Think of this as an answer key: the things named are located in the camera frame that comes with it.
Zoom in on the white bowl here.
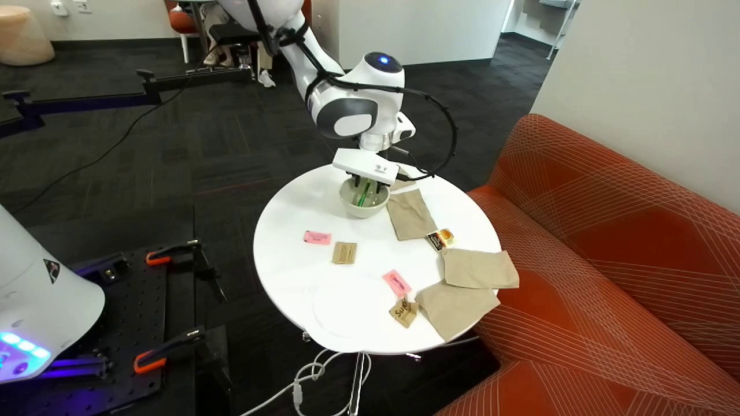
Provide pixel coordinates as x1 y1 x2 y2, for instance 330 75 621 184
339 176 391 219

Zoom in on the brown paper napkin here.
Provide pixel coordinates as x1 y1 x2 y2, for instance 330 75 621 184
386 189 438 241
415 281 501 342
441 248 520 289

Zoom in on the brown sachet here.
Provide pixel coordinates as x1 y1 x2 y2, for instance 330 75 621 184
331 241 358 265
388 297 419 329

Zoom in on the dark sauce packet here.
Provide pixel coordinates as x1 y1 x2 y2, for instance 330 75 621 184
426 228 457 252

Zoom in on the person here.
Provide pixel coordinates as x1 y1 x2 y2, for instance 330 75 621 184
199 0 278 89

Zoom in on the black and orange clamp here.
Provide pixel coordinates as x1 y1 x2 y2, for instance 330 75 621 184
145 239 228 303
132 326 209 376

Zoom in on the orange chair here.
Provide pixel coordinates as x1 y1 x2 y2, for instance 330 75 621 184
164 0 201 64

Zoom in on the orange sofa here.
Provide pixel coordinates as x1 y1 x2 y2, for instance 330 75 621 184
432 113 740 416

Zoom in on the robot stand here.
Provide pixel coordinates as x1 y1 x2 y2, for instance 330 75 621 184
0 242 233 416

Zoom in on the beige stool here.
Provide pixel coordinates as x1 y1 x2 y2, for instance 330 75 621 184
0 5 56 66

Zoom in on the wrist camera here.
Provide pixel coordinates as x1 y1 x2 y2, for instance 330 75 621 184
332 148 401 186

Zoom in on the white cable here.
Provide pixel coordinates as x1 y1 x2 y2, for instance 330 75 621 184
238 348 372 416

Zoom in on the black cable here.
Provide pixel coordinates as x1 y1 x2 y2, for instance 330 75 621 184
10 55 212 216

